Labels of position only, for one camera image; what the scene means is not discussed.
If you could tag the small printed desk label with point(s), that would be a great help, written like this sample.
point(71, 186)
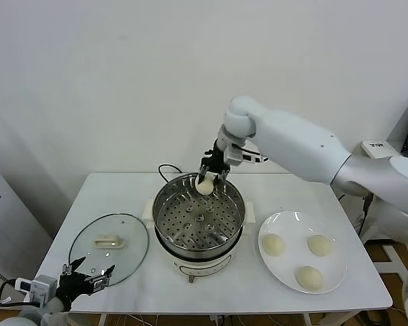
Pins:
point(376, 145)

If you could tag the large white plate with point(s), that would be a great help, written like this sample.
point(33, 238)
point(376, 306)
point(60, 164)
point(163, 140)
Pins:
point(292, 261)

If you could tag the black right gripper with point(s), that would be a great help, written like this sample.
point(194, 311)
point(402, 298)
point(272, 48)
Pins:
point(217, 158)

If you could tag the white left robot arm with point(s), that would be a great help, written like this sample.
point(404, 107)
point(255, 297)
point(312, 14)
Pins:
point(51, 307)

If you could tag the white electric cooker pot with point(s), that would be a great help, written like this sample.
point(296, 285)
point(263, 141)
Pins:
point(204, 263)

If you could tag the perforated steel steamer basket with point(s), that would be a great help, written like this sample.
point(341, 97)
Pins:
point(197, 220)

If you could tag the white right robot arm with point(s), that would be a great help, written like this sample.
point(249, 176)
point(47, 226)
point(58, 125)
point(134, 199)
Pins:
point(292, 142)

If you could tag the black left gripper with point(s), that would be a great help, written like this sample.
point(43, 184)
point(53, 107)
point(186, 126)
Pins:
point(73, 287)

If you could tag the white side desk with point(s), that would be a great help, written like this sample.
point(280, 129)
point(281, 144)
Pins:
point(372, 153)

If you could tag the white steamed baozi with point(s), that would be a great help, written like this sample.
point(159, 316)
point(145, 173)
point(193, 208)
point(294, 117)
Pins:
point(273, 245)
point(204, 186)
point(308, 278)
point(319, 245)

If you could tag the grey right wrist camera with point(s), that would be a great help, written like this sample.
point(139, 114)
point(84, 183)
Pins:
point(233, 155)

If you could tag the white cabinet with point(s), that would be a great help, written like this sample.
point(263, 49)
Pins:
point(7, 220)

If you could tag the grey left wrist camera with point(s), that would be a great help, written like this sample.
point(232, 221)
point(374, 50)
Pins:
point(41, 288)

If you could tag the white table leg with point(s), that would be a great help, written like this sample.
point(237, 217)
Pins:
point(102, 320)
point(307, 320)

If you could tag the round glass pot lid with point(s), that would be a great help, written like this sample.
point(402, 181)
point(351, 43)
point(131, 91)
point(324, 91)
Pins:
point(88, 244)

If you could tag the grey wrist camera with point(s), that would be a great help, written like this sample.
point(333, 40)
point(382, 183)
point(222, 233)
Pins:
point(41, 288)
point(233, 155)

